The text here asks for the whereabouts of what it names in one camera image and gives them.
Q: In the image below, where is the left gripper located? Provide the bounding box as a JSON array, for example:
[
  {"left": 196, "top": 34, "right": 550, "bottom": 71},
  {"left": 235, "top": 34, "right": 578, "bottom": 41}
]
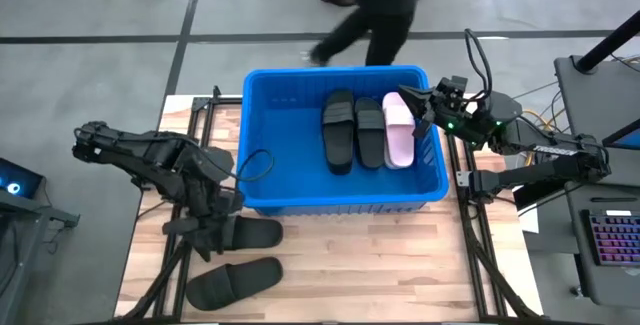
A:
[{"left": 162, "top": 188, "right": 246, "bottom": 264}]

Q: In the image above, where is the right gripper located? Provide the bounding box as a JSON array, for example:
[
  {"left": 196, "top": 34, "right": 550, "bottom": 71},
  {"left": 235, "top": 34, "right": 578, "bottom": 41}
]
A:
[{"left": 398, "top": 84, "right": 474, "bottom": 141}]

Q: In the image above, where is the pink slide sandal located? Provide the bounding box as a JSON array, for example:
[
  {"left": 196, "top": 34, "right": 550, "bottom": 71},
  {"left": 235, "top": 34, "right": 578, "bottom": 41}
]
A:
[
  {"left": 383, "top": 91, "right": 417, "bottom": 170},
  {"left": 382, "top": 114, "right": 394, "bottom": 170}
]

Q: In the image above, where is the black slide sandal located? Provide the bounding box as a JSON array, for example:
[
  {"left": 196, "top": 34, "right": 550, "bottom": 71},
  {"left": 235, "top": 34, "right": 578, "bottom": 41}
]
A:
[
  {"left": 219, "top": 214, "right": 285, "bottom": 252},
  {"left": 321, "top": 88, "right": 357, "bottom": 176},
  {"left": 184, "top": 256, "right": 285, "bottom": 312},
  {"left": 353, "top": 96, "right": 387, "bottom": 170}
]

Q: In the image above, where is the blue plastic bin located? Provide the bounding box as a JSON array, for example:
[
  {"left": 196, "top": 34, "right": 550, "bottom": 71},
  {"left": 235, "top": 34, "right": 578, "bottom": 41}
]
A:
[{"left": 235, "top": 65, "right": 450, "bottom": 217}]

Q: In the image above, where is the black desk crossbeam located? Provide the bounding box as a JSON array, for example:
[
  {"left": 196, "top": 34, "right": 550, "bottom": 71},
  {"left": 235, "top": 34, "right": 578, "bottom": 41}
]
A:
[{"left": 512, "top": 179, "right": 584, "bottom": 211}]

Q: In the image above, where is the white paper sheet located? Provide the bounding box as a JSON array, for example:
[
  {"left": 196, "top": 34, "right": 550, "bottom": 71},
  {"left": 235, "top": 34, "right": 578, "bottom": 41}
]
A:
[{"left": 519, "top": 202, "right": 541, "bottom": 235}]

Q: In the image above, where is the grey side desk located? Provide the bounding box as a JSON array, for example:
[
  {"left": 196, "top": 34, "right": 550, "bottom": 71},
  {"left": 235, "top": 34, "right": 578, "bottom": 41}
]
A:
[{"left": 0, "top": 189, "right": 81, "bottom": 325}]

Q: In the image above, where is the grey monitor stand desk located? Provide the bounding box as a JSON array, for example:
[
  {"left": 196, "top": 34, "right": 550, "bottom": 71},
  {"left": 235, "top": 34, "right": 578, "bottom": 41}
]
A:
[{"left": 553, "top": 54, "right": 640, "bottom": 187}]

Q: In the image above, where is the black monitor stand pole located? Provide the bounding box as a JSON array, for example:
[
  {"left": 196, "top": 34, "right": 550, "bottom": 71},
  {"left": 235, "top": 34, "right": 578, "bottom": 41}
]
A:
[{"left": 573, "top": 8, "right": 640, "bottom": 74}]

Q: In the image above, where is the tilted monitor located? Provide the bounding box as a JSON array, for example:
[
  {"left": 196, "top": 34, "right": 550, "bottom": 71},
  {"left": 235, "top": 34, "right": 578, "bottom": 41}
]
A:
[{"left": 601, "top": 118, "right": 640, "bottom": 152}]

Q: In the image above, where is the backlit keyboard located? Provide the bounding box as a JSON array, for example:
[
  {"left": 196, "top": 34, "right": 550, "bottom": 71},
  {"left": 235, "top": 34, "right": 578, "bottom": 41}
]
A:
[{"left": 581, "top": 208, "right": 640, "bottom": 267}]

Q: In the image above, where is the grey keyboard desk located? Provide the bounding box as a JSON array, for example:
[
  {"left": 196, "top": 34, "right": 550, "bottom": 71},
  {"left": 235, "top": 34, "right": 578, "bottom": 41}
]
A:
[{"left": 563, "top": 180, "right": 640, "bottom": 310}]

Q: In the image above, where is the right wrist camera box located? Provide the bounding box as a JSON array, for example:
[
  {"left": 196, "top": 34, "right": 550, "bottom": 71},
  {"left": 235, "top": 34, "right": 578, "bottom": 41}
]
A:
[{"left": 434, "top": 74, "right": 470, "bottom": 102}]

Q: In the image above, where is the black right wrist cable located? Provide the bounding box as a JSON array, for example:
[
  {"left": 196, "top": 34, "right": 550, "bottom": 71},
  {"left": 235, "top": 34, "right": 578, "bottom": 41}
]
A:
[{"left": 463, "top": 27, "right": 495, "bottom": 100}]

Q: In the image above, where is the yellow cable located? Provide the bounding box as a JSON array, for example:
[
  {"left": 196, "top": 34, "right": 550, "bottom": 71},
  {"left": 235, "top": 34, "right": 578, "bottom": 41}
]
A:
[{"left": 519, "top": 108, "right": 557, "bottom": 132}]

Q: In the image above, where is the black aluminium table frame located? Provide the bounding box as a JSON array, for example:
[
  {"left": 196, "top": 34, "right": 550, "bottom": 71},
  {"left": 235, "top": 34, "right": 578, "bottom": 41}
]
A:
[{"left": 115, "top": 84, "right": 544, "bottom": 325}]

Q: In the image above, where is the computer with blue ring light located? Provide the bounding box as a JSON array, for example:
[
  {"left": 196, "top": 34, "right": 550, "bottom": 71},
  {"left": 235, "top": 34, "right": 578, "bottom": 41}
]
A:
[{"left": 0, "top": 157, "right": 45, "bottom": 199}]

